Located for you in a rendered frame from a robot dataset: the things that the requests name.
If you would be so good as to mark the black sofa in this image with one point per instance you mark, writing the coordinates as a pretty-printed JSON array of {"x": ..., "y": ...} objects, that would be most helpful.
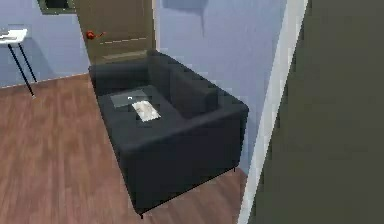
[{"x": 173, "y": 146}]

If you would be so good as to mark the grey laptop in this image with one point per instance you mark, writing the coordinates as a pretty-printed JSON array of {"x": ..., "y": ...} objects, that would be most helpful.
[{"x": 124, "y": 98}]

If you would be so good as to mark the brown room door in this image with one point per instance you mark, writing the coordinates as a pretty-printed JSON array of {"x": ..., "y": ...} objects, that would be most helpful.
[{"x": 116, "y": 26}]

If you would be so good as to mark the dark olive room door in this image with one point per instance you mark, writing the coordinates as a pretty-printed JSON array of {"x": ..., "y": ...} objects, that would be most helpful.
[{"x": 326, "y": 126}]

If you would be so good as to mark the dark framed picture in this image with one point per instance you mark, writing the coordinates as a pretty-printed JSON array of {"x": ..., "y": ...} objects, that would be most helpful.
[{"x": 55, "y": 6}]

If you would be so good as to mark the white table with black legs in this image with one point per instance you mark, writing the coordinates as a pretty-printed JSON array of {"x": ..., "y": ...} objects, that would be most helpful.
[{"x": 15, "y": 36}]

